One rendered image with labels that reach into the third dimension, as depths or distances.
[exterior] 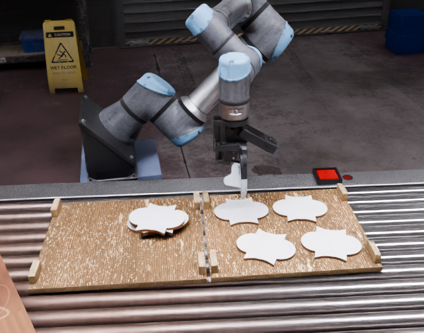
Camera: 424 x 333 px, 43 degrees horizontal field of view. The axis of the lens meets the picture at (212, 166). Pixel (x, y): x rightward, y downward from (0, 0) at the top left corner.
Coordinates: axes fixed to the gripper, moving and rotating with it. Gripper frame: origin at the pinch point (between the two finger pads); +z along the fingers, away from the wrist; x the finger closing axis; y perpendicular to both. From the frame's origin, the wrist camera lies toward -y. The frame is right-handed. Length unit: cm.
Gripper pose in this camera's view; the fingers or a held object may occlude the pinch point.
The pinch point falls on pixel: (241, 184)
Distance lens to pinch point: 143.0
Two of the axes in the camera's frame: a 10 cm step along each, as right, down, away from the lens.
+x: 0.8, 4.9, -8.7
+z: 0.1, 8.7, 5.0
